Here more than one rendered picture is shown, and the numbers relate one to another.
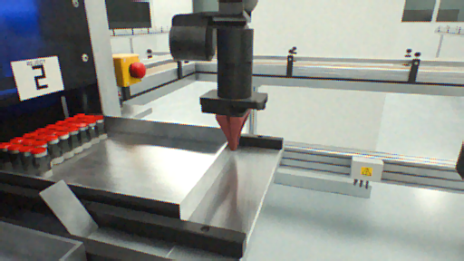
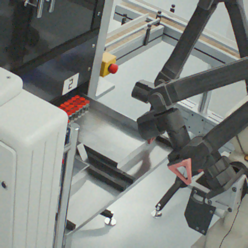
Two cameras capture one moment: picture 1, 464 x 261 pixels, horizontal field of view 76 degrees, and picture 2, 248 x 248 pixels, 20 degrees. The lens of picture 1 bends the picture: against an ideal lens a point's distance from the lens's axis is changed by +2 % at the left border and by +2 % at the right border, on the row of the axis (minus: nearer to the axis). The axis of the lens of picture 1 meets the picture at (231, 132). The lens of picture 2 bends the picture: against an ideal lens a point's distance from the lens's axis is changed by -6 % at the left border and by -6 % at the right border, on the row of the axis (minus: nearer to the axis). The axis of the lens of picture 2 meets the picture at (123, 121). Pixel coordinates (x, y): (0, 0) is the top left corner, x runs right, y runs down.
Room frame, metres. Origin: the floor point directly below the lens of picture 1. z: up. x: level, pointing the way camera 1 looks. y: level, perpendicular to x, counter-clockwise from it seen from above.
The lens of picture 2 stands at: (-1.66, -0.28, 2.38)
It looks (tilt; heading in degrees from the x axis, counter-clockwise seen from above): 33 degrees down; 10
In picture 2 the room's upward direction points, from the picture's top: 12 degrees clockwise
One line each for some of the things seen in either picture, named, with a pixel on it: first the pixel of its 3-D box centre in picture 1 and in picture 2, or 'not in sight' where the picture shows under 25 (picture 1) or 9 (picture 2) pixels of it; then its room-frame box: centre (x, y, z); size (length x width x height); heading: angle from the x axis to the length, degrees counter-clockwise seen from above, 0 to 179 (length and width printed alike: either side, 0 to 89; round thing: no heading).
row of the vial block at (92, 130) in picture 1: (69, 142); (73, 114); (0.49, 0.29, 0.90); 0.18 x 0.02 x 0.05; 163
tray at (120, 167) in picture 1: (123, 153); (97, 129); (0.46, 0.18, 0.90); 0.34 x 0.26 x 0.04; 73
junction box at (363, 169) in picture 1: (365, 169); not in sight; (1.15, -0.59, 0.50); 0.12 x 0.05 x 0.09; 73
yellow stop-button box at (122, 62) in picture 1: (120, 69); (103, 63); (0.75, 0.28, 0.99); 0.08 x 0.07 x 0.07; 73
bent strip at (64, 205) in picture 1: (106, 219); (94, 160); (0.26, 0.13, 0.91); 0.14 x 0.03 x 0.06; 72
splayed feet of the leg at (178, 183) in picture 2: not in sight; (180, 186); (1.37, -0.10, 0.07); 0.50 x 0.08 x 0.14; 163
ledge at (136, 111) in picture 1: (117, 113); (91, 84); (0.77, 0.31, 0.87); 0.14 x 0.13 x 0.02; 73
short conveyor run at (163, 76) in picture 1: (140, 76); (112, 44); (1.06, 0.33, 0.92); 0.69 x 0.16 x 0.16; 163
